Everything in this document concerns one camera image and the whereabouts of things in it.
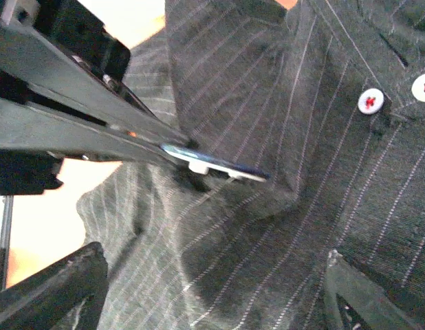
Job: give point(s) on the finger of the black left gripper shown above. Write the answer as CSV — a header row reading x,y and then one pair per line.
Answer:
x,y
27,55
34,127

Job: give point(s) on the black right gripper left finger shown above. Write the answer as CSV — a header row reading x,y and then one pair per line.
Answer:
x,y
68,294

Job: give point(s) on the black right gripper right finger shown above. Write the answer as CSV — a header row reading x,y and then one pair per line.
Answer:
x,y
353,301

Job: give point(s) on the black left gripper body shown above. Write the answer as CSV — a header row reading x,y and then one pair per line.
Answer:
x,y
73,29

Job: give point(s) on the blue white brooch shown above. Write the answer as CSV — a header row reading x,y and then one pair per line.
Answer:
x,y
201,164

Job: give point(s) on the dark grey pinstriped shirt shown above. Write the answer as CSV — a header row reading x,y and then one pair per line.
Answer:
x,y
327,98

